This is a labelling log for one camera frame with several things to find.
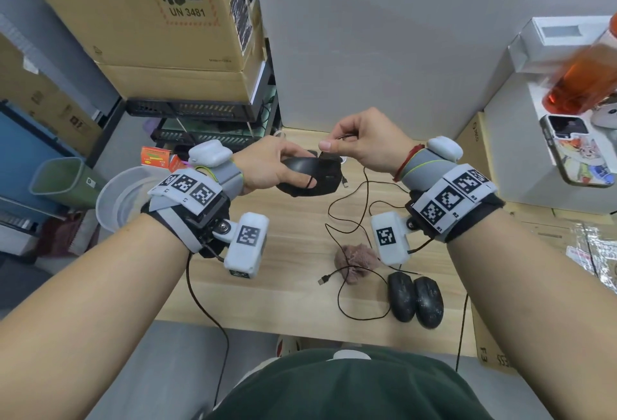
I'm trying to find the person's left hand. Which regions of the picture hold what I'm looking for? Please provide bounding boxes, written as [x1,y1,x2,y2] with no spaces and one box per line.
[233,135,321,196]

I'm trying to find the person's right hand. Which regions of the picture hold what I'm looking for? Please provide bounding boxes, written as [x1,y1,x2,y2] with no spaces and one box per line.
[317,107,427,180]

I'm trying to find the black computer mouse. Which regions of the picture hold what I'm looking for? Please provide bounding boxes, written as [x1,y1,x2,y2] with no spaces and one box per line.
[413,275,445,330]
[277,150,344,199]
[388,272,418,323]

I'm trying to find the pink fluffy wiping cloth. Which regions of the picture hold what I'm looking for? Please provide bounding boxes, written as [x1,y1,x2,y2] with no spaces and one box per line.
[335,243,379,286]

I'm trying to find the black mouse cable with plug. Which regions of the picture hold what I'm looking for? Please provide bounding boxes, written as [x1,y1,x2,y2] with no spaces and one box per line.
[306,133,392,323]

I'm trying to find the person's left forearm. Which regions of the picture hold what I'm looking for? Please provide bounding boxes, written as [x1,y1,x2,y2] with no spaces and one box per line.
[0,214,192,420]

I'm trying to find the person's right forearm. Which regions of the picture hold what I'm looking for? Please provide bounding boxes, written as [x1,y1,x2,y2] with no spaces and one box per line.
[445,212,617,420]

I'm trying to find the person's left shoe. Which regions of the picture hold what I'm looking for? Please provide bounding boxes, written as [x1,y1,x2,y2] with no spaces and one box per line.
[276,335,302,357]

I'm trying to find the person's beige trousers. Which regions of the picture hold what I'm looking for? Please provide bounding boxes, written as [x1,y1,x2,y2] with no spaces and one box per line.
[236,356,280,387]

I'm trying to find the person's dark shirt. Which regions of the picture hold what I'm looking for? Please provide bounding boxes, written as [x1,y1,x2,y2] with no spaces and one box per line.
[204,346,497,420]

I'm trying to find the grey left wrist sleeve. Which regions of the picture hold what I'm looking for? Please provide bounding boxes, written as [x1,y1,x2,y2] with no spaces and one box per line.
[211,159,244,201]

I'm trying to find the grey wrist sleeve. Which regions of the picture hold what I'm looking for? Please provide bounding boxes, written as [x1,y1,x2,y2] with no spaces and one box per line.
[400,147,454,192]
[211,159,244,201]

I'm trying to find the white left wrist puck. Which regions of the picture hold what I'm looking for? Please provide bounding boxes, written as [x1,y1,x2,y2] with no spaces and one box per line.
[188,140,235,169]

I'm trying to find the white wrist puck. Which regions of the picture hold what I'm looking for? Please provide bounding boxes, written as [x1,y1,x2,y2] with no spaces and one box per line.
[188,140,235,169]
[426,136,463,164]

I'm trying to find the grey right wrist sleeve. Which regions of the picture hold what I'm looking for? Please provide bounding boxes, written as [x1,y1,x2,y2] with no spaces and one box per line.
[400,147,454,192]

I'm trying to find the white right wrist puck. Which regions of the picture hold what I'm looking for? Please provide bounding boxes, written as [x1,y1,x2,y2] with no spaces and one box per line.
[426,136,463,164]

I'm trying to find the black stacked tray rack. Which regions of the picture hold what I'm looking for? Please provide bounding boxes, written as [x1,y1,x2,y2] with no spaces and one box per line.
[125,38,280,155]

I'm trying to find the small stamped cardboard box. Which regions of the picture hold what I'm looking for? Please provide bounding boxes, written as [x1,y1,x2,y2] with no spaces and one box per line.
[455,112,497,184]

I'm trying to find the orange box with green print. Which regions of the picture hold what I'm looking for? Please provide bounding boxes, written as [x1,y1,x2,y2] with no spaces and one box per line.
[140,146,172,169]

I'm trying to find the plain cardboard box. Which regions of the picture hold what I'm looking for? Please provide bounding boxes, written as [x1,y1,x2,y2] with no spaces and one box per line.
[96,43,269,103]

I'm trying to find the large white box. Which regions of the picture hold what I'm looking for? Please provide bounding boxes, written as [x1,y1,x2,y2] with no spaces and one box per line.
[483,77,617,216]

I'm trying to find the clear plastic basin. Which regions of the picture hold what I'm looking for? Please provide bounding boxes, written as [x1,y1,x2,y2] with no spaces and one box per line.
[95,165,167,234]

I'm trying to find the small white boxes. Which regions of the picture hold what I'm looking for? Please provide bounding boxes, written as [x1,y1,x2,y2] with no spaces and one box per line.
[507,15,617,74]

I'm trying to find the phone with colourful case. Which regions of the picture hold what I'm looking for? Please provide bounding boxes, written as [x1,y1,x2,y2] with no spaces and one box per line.
[539,115,616,188]

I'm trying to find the green trash bin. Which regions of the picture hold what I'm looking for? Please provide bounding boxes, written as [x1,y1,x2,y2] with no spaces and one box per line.
[28,156,108,209]

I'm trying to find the dark red bag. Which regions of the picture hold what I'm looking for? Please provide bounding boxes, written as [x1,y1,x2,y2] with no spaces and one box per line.
[38,212,100,257]

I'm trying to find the white chest device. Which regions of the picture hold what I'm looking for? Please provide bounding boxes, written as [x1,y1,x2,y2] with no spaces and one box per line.
[326,349,372,362]

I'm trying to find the orange bottle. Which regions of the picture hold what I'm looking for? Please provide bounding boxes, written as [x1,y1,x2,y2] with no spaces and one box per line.
[542,14,617,116]

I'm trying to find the large stamped cardboard box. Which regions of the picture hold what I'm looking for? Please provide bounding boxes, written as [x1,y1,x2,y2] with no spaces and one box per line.
[12,0,265,72]

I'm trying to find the cardboard box with small prints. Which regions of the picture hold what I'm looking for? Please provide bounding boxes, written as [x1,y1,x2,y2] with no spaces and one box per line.
[0,34,105,158]

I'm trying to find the white rounded device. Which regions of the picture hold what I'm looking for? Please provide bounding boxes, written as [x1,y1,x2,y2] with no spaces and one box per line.
[590,94,617,129]

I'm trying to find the lettered brown cardboard box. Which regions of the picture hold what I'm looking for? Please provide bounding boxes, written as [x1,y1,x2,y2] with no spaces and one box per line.
[471,304,519,376]

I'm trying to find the blue panel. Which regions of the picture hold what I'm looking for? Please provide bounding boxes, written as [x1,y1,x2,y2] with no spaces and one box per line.
[0,104,80,216]

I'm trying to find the grey slatted panel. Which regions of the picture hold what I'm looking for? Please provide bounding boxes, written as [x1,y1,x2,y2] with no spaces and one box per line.
[0,210,39,235]

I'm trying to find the dark grey padded seat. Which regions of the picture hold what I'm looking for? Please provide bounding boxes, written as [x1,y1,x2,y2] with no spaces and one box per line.
[0,253,42,309]

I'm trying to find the red string bracelet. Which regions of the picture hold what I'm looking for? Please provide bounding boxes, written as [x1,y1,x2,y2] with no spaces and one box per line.
[393,144,426,183]

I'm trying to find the left wrist camera rig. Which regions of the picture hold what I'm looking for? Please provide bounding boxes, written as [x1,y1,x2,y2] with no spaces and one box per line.
[141,169,270,280]

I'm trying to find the black left rig cable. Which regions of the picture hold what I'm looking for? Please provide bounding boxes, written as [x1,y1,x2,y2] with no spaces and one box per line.
[185,253,230,406]

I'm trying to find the black rig cable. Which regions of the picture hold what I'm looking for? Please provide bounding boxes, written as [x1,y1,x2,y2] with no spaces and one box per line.
[455,293,469,372]
[185,253,230,406]

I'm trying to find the black right rig cable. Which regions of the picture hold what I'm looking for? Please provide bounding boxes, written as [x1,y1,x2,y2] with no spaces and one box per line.
[455,293,469,372]

